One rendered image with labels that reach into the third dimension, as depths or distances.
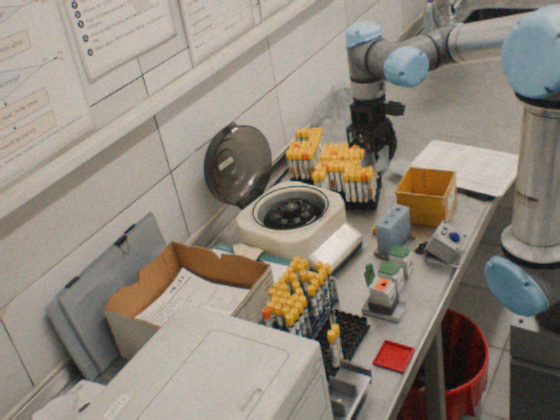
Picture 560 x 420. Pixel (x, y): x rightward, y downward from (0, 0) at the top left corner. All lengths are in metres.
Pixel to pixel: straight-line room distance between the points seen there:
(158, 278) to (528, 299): 0.85
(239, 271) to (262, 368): 0.53
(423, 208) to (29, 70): 0.98
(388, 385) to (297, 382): 0.39
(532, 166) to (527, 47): 0.20
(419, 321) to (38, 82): 0.92
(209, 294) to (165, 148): 0.37
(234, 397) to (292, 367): 0.09
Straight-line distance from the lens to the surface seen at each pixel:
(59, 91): 1.41
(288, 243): 1.60
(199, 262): 1.62
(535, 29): 0.99
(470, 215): 1.83
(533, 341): 1.41
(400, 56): 1.29
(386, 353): 1.46
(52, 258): 1.48
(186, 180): 1.75
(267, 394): 1.02
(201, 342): 1.12
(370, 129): 1.44
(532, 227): 1.15
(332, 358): 1.40
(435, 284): 1.61
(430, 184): 1.86
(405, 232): 1.70
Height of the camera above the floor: 1.93
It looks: 31 degrees down
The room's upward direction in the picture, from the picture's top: 9 degrees counter-clockwise
